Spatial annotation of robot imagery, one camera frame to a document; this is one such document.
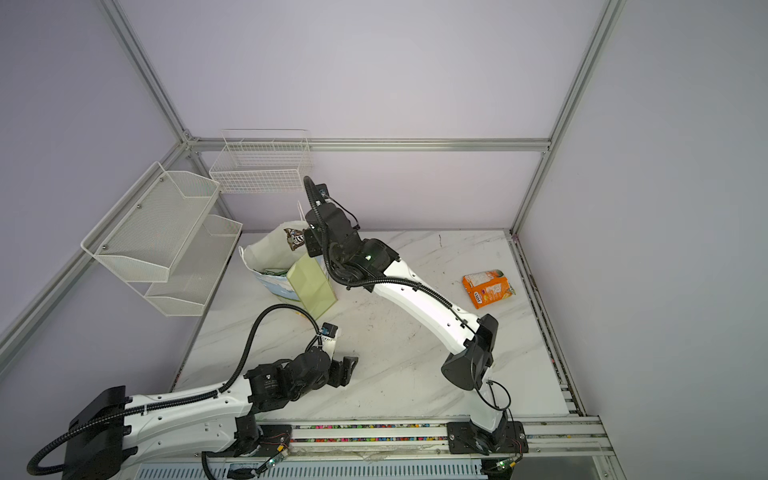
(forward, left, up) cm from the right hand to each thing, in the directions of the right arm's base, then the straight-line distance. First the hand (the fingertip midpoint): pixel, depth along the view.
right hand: (311, 222), depth 69 cm
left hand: (-20, -6, -31) cm, 38 cm away
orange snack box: (+7, -50, -37) cm, 63 cm away
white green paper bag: (-5, +8, -14) cm, 17 cm away
